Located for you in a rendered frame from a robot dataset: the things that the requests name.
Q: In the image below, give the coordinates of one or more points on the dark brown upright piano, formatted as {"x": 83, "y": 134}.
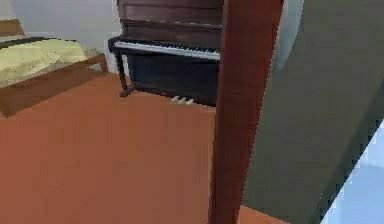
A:
{"x": 173, "y": 70}

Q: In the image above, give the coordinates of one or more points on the reddish brown room door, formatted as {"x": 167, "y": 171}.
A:
{"x": 240, "y": 110}

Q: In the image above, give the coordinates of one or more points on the brown wooden bed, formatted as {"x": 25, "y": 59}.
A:
{"x": 50, "y": 85}

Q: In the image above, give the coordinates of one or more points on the pale yellow pillow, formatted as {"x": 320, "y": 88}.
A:
{"x": 30, "y": 60}

